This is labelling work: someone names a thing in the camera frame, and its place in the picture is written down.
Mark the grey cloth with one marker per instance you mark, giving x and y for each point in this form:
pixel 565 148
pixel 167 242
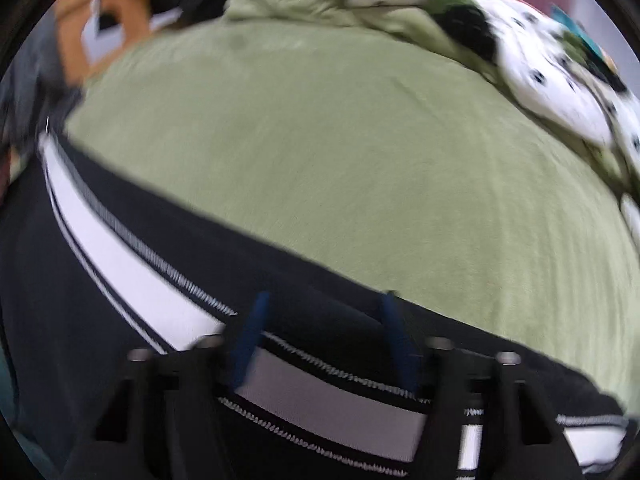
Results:
pixel 30 75

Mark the wooden bed frame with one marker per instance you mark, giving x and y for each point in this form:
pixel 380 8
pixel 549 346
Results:
pixel 75 35

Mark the teal patterned pillow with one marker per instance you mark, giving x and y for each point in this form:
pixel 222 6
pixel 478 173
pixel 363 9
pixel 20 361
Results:
pixel 587 42

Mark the white floral quilt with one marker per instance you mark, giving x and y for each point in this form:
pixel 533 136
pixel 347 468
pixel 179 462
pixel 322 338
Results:
pixel 540 75

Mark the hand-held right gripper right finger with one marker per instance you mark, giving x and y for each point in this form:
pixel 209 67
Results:
pixel 400 340

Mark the green fleece bed sheet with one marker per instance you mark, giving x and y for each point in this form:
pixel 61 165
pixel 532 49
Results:
pixel 325 160

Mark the black pants with white waistband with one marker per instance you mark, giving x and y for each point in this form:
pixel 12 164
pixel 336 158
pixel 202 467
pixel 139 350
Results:
pixel 75 310

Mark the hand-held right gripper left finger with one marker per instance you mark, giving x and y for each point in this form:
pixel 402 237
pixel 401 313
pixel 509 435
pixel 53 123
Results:
pixel 249 340

